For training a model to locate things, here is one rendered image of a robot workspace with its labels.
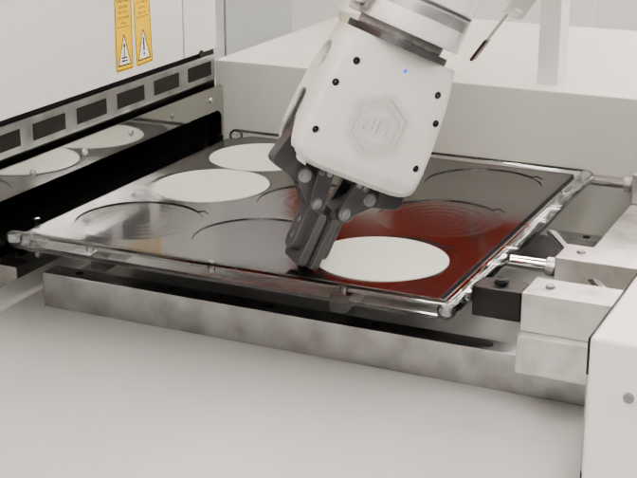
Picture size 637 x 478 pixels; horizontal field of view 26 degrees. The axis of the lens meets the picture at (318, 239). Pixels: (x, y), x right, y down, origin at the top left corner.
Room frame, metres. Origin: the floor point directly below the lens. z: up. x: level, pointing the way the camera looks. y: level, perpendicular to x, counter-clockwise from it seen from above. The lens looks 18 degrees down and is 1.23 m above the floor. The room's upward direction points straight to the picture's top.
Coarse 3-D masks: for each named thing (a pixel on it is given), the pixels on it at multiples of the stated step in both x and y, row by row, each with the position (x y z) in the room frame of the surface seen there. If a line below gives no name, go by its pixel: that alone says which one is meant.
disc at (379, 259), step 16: (352, 240) 1.00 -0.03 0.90; (368, 240) 1.00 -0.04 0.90; (384, 240) 1.00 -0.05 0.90; (400, 240) 1.00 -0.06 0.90; (336, 256) 0.96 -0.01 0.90; (352, 256) 0.96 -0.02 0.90; (368, 256) 0.96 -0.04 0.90; (384, 256) 0.96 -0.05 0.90; (400, 256) 0.96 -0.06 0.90; (416, 256) 0.96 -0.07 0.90; (432, 256) 0.96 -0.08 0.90; (336, 272) 0.93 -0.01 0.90; (352, 272) 0.93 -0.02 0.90; (368, 272) 0.93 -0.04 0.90; (384, 272) 0.93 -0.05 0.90; (400, 272) 0.93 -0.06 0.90; (416, 272) 0.93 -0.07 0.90; (432, 272) 0.93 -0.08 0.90
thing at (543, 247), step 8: (544, 232) 1.17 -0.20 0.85; (560, 232) 1.17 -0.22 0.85; (568, 232) 1.17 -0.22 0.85; (536, 240) 1.17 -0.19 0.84; (544, 240) 1.17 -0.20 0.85; (552, 240) 1.16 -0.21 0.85; (568, 240) 1.16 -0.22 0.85; (576, 240) 1.15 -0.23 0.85; (584, 240) 1.15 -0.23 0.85; (592, 240) 1.15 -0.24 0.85; (528, 248) 1.17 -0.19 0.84; (536, 248) 1.17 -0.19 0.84; (544, 248) 1.17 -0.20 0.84; (552, 248) 1.16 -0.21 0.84; (536, 256) 1.17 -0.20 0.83; (544, 256) 1.17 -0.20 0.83; (552, 256) 1.16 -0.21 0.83
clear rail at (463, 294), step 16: (576, 176) 1.17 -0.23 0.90; (592, 176) 1.19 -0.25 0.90; (576, 192) 1.14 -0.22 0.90; (544, 208) 1.08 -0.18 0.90; (560, 208) 1.09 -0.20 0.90; (544, 224) 1.05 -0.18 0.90; (512, 240) 0.99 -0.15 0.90; (528, 240) 1.01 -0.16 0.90; (496, 256) 0.96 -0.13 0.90; (480, 272) 0.92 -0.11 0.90; (496, 272) 0.94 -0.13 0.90; (464, 288) 0.89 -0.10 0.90; (464, 304) 0.88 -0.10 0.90; (448, 320) 0.86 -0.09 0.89
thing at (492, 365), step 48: (48, 288) 1.07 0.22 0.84; (96, 288) 1.05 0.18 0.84; (144, 288) 1.03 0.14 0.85; (192, 288) 1.03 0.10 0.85; (240, 336) 0.99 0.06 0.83; (288, 336) 0.97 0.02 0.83; (336, 336) 0.96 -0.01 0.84; (384, 336) 0.94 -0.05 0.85; (432, 336) 0.93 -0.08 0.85; (480, 384) 0.91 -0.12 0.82; (528, 384) 0.89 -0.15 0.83; (576, 384) 0.88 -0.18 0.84
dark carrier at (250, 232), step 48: (240, 144) 1.29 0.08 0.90; (144, 192) 1.13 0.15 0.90; (288, 192) 1.14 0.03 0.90; (432, 192) 1.13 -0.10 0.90; (480, 192) 1.14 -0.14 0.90; (528, 192) 1.14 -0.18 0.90; (96, 240) 1.00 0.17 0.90; (144, 240) 1.00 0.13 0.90; (192, 240) 1.00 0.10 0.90; (240, 240) 1.00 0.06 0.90; (336, 240) 1.00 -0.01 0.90; (432, 240) 1.00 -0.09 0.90; (480, 240) 1.00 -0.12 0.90; (384, 288) 0.90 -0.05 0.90; (432, 288) 0.90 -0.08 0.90
